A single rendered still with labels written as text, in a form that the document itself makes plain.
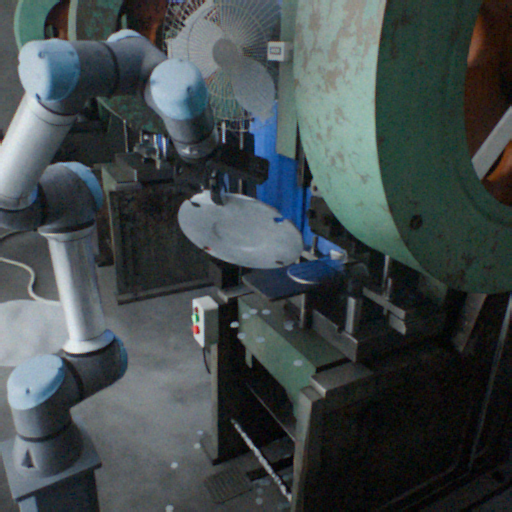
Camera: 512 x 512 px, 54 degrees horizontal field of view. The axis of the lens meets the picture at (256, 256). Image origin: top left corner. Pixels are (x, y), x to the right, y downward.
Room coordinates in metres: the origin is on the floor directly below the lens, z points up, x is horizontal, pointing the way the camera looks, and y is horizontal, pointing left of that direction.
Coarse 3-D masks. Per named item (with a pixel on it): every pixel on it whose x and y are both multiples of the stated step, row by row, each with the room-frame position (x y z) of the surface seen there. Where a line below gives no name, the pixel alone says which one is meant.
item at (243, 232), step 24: (192, 216) 1.04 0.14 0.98; (216, 216) 1.02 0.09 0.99; (240, 216) 0.99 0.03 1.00; (264, 216) 0.97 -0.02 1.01; (192, 240) 1.11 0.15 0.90; (216, 240) 1.08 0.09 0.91; (240, 240) 1.07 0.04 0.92; (264, 240) 1.04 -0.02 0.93; (288, 240) 1.01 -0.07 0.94; (240, 264) 1.13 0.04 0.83; (264, 264) 1.10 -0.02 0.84; (288, 264) 1.07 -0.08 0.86
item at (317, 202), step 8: (312, 184) 1.25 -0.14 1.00; (312, 192) 1.25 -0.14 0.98; (320, 192) 1.22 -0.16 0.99; (312, 200) 1.22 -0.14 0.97; (320, 200) 1.20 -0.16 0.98; (312, 208) 1.21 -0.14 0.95; (320, 208) 1.19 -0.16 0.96; (328, 208) 1.16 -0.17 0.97; (312, 216) 1.21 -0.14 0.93; (320, 216) 1.18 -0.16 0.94; (328, 216) 1.16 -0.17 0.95; (312, 224) 1.21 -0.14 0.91; (320, 224) 1.18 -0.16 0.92; (328, 224) 1.15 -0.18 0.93; (336, 224) 1.16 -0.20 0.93; (320, 232) 1.18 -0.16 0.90; (328, 232) 1.15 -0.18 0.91; (336, 232) 1.16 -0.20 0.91; (344, 232) 1.15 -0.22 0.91
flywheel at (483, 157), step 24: (504, 0) 0.85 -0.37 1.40; (480, 24) 0.85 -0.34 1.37; (504, 24) 0.86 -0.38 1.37; (480, 48) 0.84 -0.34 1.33; (504, 48) 0.86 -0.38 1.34; (480, 72) 0.84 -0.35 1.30; (504, 72) 0.86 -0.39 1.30; (480, 96) 0.85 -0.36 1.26; (504, 96) 0.88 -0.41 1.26; (480, 120) 0.85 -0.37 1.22; (504, 120) 0.81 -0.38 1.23; (480, 144) 0.86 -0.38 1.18; (504, 144) 0.81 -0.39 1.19; (480, 168) 0.79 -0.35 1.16; (504, 168) 0.93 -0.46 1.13; (504, 192) 0.91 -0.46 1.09
